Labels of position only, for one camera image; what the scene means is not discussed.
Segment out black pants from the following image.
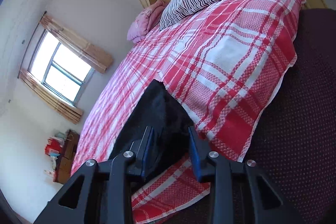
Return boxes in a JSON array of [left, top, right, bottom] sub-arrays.
[[109, 80, 194, 181]]

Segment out brown wooden desk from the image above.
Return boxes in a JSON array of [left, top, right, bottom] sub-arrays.
[[53, 130, 79, 184]]

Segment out red gift bag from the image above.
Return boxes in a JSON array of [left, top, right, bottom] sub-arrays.
[[45, 137, 63, 156]]

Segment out red plaid bed sheet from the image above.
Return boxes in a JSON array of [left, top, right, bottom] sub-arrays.
[[70, 0, 310, 224]]

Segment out far window left curtain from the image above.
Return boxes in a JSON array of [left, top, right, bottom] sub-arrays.
[[19, 69, 83, 124]]

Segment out window curtain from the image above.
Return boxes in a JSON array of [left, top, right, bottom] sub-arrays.
[[39, 13, 113, 74], [19, 69, 83, 124]]

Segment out far window right curtain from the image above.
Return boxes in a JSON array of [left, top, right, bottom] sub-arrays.
[[39, 13, 113, 74]]

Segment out far window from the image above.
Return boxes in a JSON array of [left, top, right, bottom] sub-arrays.
[[28, 29, 95, 106]]

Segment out folded pink blanket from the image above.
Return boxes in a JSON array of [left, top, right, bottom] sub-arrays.
[[126, 0, 167, 44]]

